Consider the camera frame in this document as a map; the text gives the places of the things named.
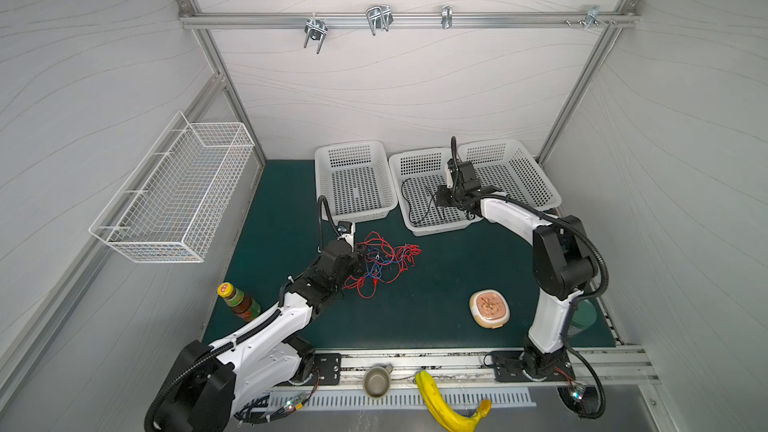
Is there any blue cable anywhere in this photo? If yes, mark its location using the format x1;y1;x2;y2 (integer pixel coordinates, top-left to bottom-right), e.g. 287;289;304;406
359;250;400;280

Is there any black cable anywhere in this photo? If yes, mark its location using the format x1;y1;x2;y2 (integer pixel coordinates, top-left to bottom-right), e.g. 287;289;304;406
399;175;448;224

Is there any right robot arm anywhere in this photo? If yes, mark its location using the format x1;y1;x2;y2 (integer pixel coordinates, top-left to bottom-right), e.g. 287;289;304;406
436;137;609;381

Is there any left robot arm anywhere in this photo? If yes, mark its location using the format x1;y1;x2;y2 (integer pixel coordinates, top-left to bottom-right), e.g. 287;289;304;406
143;221;365;431

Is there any middle white perforated basket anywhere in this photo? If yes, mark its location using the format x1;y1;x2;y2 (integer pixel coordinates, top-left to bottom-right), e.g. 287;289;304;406
389;148;480;237

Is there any white perforated basket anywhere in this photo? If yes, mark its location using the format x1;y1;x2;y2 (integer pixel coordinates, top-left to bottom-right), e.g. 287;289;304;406
314;141;398;223
389;148;480;237
458;139;562;211

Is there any right white perforated basket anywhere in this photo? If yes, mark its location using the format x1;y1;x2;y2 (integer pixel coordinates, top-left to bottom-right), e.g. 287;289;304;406
458;139;562;211

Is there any left white perforated basket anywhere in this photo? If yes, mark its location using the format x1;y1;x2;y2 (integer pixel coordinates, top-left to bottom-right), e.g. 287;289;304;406
314;141;398;223

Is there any yellow capped sauce bottle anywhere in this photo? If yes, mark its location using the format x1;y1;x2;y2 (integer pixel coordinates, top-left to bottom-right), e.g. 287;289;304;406
217;282;262;322

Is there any round toy food disc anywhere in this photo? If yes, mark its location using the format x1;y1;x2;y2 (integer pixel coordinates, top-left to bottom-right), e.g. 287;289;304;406
469;289;510;329

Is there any green lidded jar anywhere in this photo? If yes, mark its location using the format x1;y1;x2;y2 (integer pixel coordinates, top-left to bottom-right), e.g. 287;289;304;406
567;300;598;337

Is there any yellow banana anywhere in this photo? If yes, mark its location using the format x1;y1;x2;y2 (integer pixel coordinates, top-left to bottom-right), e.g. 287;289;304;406
415;370;492;432

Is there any middle metal clamp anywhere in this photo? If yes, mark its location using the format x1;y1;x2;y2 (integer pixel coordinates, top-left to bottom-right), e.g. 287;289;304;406
365;5;393;36

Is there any metal clamp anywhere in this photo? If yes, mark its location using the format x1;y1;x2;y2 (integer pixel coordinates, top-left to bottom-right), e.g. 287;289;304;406
303;18;328;54
564;6;618;30
365;5;393;36

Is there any left metal clamp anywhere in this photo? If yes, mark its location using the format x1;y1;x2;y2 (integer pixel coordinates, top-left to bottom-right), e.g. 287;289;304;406
303;18;328;54

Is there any right metal clamp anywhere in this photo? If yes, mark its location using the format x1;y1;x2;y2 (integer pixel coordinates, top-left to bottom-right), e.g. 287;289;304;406
564;6;618;30

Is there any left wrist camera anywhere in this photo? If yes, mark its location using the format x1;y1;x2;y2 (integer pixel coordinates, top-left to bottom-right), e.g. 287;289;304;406
335;220;355;247

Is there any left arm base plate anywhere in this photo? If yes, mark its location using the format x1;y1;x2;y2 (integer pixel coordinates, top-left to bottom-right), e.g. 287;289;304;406
294;353;342;386

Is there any white vented cable duct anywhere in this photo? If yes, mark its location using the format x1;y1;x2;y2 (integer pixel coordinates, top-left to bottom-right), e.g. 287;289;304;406
303;387;537;414

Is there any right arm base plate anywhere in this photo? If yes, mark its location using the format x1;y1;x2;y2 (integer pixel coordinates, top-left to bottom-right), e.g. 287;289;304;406
483;347;575;383

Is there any small metal bracket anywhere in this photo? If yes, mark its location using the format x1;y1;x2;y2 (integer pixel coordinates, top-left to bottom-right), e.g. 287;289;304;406
441;5;453;30

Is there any white wire wall basket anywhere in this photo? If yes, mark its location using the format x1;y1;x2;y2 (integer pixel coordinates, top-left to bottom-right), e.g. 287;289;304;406
89;111;254;264

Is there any horizontal aluminium rail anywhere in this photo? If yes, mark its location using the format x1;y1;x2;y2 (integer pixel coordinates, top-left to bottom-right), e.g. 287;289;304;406
180;9;641;30

